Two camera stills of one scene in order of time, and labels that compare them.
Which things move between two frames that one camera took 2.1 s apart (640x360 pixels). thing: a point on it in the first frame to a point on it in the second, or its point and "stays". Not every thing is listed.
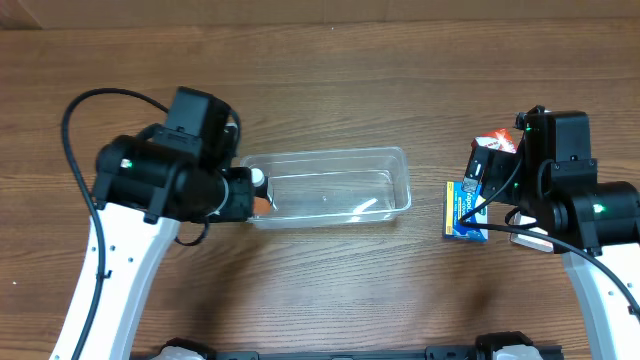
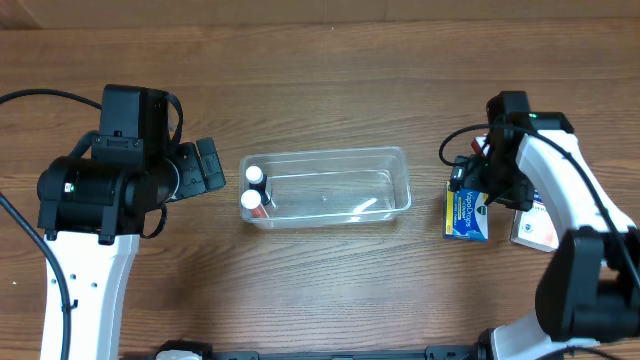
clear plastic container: [333, 186] stays
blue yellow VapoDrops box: [456, 203] stays
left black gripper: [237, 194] to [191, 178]
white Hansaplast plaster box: [521, 219] stays
